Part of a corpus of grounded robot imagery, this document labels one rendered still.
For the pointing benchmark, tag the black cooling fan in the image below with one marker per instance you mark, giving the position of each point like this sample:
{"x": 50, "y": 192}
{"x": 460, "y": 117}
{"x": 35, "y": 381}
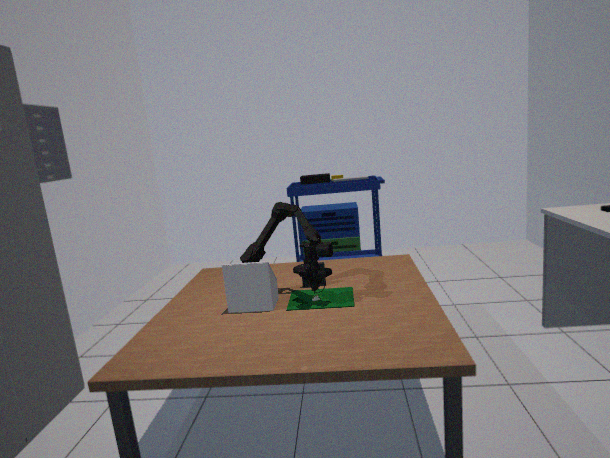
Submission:
{"x": 321, "y": 282}

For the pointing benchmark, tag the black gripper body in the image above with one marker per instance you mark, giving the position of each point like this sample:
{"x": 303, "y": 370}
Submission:
{"x": 324, "y": 272}

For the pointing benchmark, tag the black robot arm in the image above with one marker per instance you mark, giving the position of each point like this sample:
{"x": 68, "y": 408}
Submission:
{"x": 255, "y": 252}

